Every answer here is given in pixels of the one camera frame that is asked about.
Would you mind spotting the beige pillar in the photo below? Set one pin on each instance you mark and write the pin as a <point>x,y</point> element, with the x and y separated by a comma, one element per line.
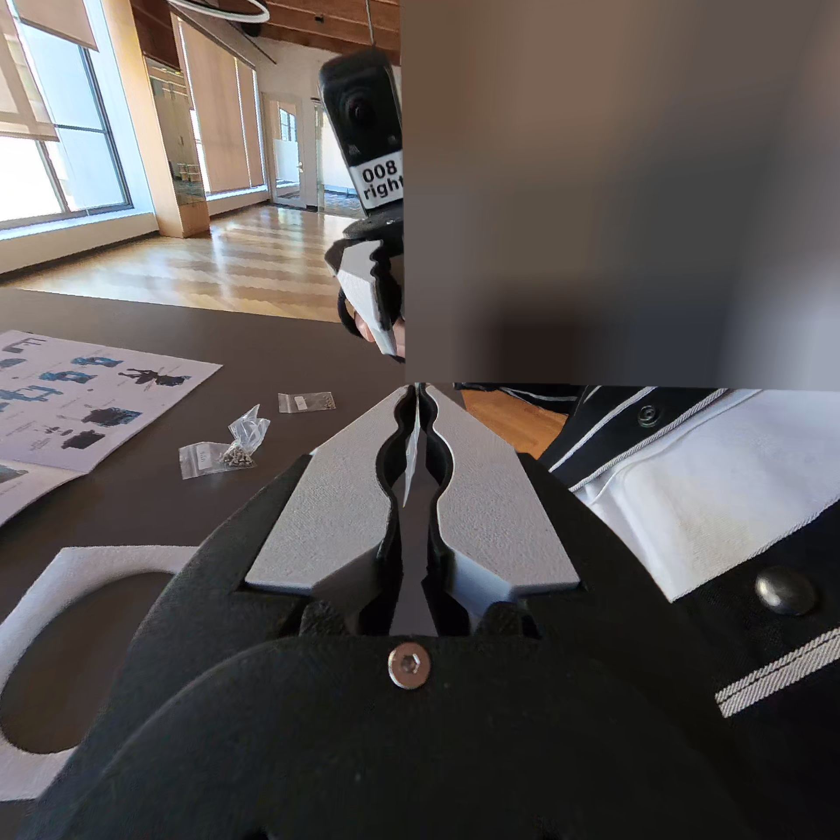
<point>131,131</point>

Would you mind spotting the person's striped jacket torso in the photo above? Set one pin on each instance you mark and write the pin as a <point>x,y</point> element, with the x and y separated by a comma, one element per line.
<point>722,472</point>

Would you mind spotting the white foam frame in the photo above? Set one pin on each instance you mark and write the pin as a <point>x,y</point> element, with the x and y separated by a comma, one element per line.
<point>85,564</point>

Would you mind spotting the printed instruction manual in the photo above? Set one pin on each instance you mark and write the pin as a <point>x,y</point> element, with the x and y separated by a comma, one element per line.
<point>131,394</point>

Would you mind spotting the large window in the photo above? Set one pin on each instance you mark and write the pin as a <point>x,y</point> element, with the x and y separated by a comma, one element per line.
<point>72,170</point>

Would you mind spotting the white framed glass door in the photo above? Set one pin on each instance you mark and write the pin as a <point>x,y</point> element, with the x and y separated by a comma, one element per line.
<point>269,151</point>

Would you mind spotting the person's right hand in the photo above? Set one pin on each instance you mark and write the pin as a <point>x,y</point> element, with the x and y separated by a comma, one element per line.
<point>366,328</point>

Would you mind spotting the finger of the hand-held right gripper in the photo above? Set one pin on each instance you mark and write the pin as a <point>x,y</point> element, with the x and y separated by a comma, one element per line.
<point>361,282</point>

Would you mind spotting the small clear hardware bag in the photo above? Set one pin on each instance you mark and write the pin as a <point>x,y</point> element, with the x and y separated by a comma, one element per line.
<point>292,402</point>

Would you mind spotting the beige roller blind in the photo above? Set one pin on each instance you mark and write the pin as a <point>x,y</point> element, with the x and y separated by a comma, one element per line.
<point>59,19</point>
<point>19,98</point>

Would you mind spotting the labelled clear screw bag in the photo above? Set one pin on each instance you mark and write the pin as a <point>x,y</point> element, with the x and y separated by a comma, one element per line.
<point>197,459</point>

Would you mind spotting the crumpled clear screw bag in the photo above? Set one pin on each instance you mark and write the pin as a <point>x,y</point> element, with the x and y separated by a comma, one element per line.
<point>249,426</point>

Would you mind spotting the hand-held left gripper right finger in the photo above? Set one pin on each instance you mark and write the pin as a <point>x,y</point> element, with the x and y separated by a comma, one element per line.
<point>505,525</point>

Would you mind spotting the tall beige window shade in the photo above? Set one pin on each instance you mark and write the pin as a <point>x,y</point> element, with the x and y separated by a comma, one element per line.
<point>216,118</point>

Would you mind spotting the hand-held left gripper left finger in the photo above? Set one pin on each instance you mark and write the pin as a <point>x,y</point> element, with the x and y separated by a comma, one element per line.
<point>328,518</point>

